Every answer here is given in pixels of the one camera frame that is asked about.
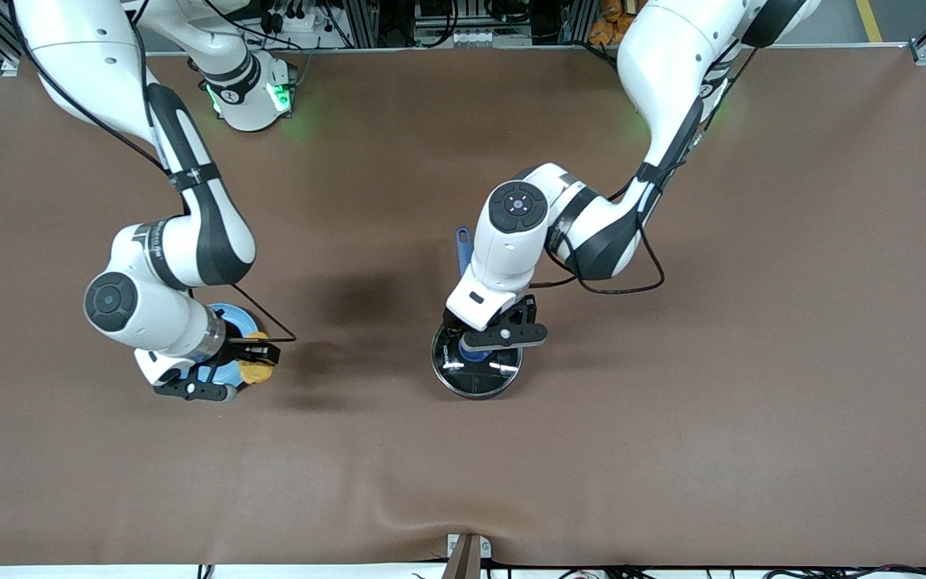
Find small white power strip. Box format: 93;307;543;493
417;29;498;47

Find brown table cloth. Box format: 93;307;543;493
0;44;926;569

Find large white power strip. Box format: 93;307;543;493
260;4;355;49

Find yellow potato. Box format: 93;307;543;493
238;331;277;386

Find light blue plate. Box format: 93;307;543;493
190;302;263;388

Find orange toy pile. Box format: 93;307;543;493
589;0;633;47

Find metal camera post bracket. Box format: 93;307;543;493
443;532;493;579

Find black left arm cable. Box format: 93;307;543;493
527;44;761;296

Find aluminium frame post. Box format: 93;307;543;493
345;0;381;49
559;0;597;46

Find blue-handled steel saucepan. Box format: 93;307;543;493
429;228;525;401

